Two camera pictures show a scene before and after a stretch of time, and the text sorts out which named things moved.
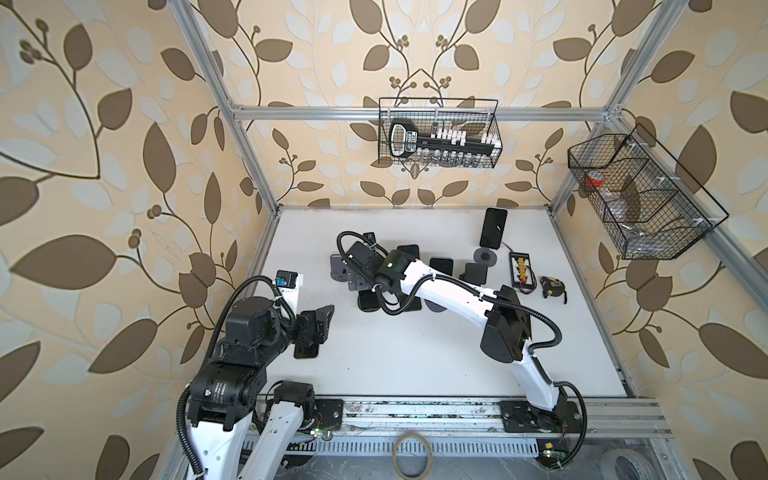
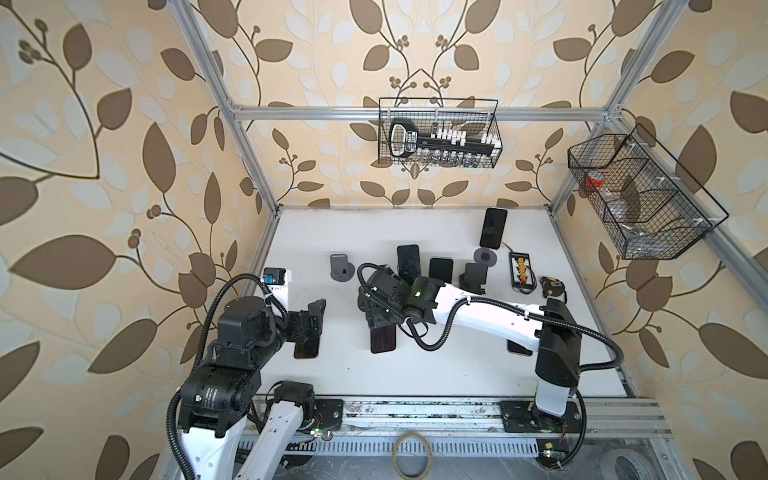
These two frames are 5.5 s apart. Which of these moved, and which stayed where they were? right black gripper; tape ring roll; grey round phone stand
Moved: right black gripper
Stayed: tape ring roll; grey round phone stand
